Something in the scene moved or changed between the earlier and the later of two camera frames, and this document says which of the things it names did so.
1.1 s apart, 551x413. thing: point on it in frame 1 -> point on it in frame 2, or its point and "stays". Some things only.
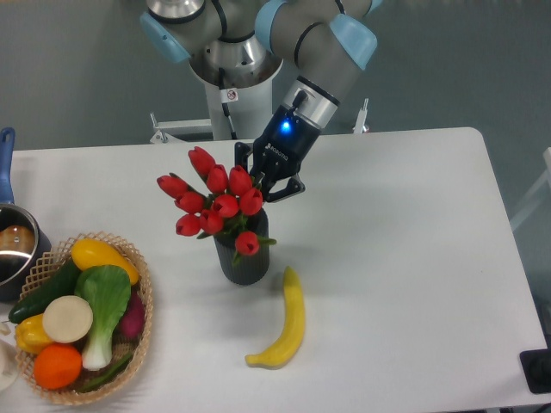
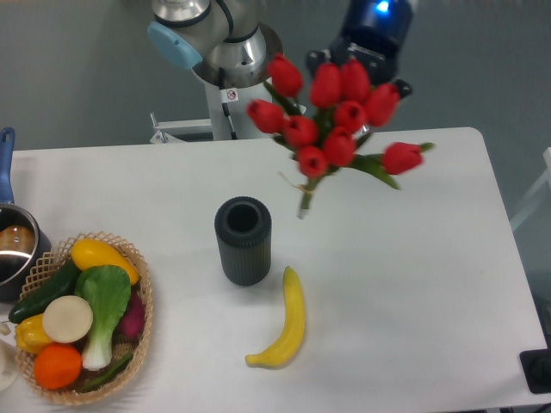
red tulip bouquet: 215,200 -> 322,132
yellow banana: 295,326 stays
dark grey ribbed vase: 249,269 stays
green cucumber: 63,284 stays
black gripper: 282,144 -> 373,33
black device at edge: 536,366 stays
